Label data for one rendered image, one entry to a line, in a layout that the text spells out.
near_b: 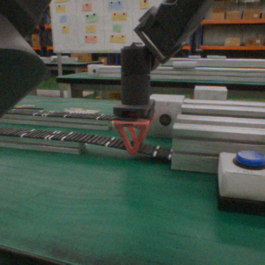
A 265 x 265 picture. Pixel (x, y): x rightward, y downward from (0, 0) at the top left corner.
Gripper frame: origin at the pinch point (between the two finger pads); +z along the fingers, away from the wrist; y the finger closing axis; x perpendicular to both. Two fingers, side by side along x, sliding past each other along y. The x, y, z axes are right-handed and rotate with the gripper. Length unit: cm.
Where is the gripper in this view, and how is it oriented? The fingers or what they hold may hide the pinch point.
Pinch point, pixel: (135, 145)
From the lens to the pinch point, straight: 57.0
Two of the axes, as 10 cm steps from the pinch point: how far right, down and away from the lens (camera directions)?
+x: -9.7, -0.8, 2.2
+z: 0.0, 9.5, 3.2
